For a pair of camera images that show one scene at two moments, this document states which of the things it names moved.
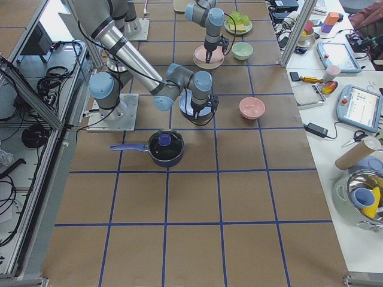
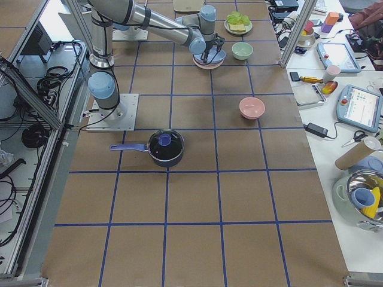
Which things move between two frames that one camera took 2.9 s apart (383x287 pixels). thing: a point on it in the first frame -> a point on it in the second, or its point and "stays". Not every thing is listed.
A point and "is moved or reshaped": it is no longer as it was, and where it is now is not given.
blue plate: [185, 103] -> [211, 51]
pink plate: [216, 55] is moved or reshaped
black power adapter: [316, 130] stays
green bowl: [242, 51] stays
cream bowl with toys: [307, 38] stays
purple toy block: [326, 28] stays
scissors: [358, 136] stays
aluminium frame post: [298, 33] stays
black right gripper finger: [195, 114] -> [204, 55]
